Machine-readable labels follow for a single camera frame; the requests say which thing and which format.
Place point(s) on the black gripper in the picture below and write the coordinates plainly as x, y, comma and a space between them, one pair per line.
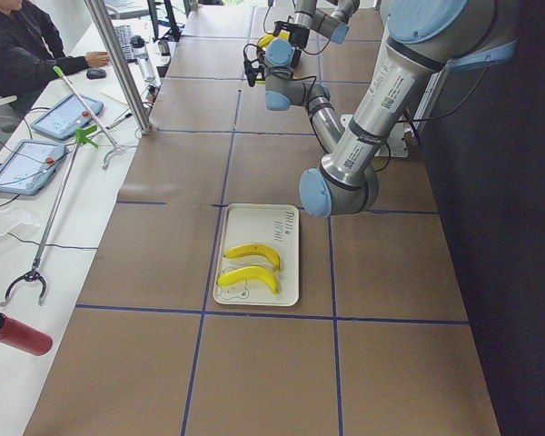
295, 35

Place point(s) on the yellow banana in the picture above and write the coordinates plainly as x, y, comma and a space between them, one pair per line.
256, 249
250, 273
266, 39

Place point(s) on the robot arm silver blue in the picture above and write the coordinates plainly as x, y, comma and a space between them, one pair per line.
333, 26
420, 39

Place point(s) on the steel cup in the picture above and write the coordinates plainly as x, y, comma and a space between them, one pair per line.
163, 47

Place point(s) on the grey water bottle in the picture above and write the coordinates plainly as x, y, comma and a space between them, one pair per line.
142, 58

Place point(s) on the black keyboard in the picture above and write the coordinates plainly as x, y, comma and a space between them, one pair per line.
123, 34

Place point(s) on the white bear tray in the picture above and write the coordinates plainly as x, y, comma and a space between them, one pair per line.
258, 259

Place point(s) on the black computer mouse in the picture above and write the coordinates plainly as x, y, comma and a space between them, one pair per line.
95, 73

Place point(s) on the far teach pendant tablet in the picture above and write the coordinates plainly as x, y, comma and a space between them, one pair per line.
62, 120

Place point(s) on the teach pendant tablet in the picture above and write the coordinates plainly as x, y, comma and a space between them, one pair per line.
62, 120
30, 166

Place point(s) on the person in black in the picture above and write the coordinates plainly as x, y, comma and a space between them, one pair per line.
31, 48

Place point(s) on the near teach pendant tablet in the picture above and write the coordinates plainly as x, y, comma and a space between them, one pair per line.
30, 166

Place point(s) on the red bottle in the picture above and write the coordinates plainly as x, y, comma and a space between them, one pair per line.
23, 337

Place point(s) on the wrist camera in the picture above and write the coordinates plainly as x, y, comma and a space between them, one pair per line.
282, 26
254, 70

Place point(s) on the aluminium frame post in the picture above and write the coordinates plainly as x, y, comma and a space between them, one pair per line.
105, 28

